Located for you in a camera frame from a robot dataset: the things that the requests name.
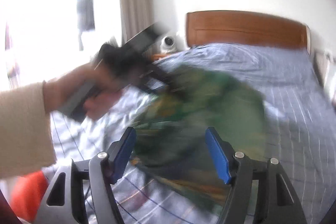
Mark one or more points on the wooden nightstand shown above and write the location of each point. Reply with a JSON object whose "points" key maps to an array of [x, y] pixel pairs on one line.
{"points": [[158, 56]]}

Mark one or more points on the blue plaid duvet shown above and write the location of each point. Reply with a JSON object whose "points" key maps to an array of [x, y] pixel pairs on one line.
{"points": [[300, 132]]}

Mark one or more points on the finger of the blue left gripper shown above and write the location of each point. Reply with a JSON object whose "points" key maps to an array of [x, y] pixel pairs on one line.
{"points": [[170, 82], [154, 86]]}

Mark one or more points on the grey dresser desk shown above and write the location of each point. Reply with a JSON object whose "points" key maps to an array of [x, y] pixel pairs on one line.
{"points": [[324, 65]]}

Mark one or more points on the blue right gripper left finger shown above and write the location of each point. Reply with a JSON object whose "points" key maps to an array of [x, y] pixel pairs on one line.
{"points": [[119, 154]]}

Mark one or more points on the red fuzzy trousers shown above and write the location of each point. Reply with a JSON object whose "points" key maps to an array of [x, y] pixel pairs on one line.
{"points": [[27, 195]]}

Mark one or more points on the green patterned silk jacket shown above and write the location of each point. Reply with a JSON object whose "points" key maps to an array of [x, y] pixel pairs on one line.
{"points": [[171, 147]]}

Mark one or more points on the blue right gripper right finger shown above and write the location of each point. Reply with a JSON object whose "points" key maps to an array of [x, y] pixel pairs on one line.
{"points": [[221, 153]]}

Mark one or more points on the brown wooden headboard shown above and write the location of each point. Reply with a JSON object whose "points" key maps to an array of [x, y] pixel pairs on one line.
{"points": [[245, 27]]}

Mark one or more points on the person's left hand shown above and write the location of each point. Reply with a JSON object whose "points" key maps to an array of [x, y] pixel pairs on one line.
{"points": [[98, 88]]}

